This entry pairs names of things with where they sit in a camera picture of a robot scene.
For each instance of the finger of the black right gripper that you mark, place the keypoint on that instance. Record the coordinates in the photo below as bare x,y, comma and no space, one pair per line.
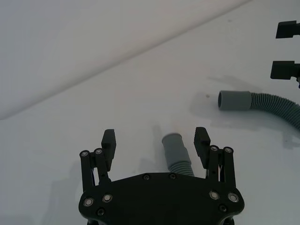
284,29
282,69

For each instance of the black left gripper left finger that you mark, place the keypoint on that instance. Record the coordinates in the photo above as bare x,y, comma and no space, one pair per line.
108,150

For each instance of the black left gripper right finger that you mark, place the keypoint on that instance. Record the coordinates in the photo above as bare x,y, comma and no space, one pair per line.
201,147

